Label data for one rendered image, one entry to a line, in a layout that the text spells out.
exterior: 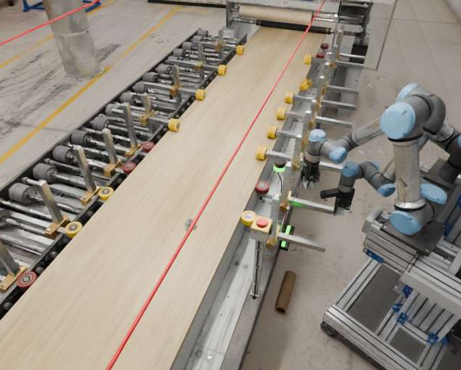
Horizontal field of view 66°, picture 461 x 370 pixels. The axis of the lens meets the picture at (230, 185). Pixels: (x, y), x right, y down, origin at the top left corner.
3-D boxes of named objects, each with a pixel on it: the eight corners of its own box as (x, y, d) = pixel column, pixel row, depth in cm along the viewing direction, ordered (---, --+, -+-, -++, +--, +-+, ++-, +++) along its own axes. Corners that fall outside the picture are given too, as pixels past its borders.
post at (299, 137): (293, 194, 230) (303, 133, 198) (292, 198, 228) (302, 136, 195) (288, 194, 231) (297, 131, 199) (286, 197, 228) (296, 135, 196)
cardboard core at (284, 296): (296, 272, 256) (287, 309, 235) (295, 278, 262) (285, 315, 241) (285, 269, 258) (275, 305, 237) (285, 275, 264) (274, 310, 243)
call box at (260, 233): (271, 232, 146) (272, 219, 141) (266, 244, 142) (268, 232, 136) (255, 227, 148) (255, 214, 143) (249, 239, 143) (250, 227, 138)
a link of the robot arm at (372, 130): (436, 80, 132) (345, 130, 175) (420, 89, 127) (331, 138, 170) (451, 106, 132) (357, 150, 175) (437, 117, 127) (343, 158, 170)
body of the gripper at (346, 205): (349, 211, 188) (354, 195, 180) (332, 208, 190) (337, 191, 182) (350, 202, 193) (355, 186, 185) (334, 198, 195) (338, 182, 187)
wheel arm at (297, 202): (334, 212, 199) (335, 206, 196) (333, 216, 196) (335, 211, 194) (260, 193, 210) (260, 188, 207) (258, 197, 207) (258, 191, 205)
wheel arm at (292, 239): (325, 249, 184) (327, 244, 181) (324, 254, 181) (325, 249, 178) (245, 227, 195) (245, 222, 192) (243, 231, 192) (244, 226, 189)
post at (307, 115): (301, 170, 246) (312, 109, 214) (300, 173, 244) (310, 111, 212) (296, 169, 247) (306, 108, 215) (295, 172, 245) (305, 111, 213)
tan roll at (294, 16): (361, 28, 372) (364, 15, 364) (360, 31, 363) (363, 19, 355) (233, 13, 408) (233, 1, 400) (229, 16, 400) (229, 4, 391)
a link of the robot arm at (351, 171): (364, 167, 172) (349, 172, 169) (359, 184, 179) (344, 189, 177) (354, 158, 177) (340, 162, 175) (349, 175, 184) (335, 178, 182)
